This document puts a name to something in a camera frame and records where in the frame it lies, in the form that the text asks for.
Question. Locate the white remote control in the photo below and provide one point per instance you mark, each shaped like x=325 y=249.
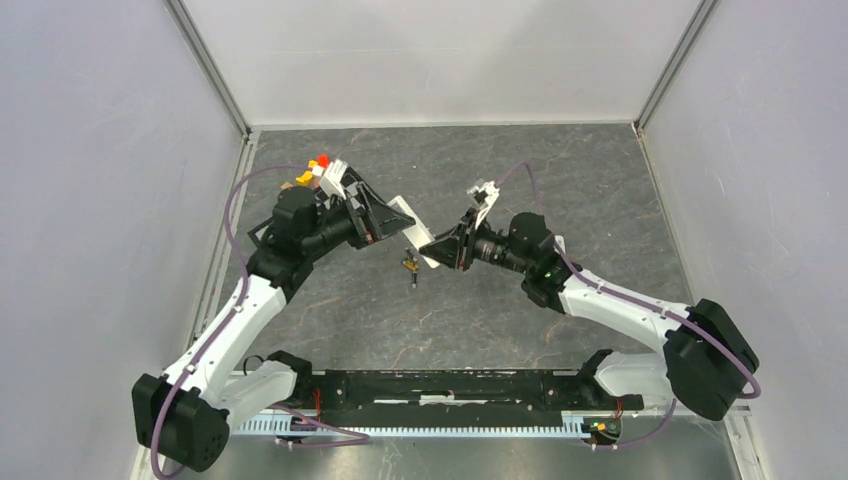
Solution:
x=418 y=235

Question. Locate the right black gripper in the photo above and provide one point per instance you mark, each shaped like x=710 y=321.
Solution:
x=457 y=249

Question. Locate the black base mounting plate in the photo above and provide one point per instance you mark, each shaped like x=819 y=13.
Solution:
x=453 y=398

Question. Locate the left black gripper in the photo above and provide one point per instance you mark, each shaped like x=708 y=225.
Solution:
x=379 y=221

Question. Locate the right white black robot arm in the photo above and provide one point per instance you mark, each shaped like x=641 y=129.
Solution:
x=707 y=362

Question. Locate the checkerboard calibration plate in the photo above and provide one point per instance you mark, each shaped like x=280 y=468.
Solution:
x=325 y=206

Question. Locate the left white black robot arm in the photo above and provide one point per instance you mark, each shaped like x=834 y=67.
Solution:
x=188 y=412

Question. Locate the white slotted cable duct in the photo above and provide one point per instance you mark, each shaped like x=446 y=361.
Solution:
x=275 y=423

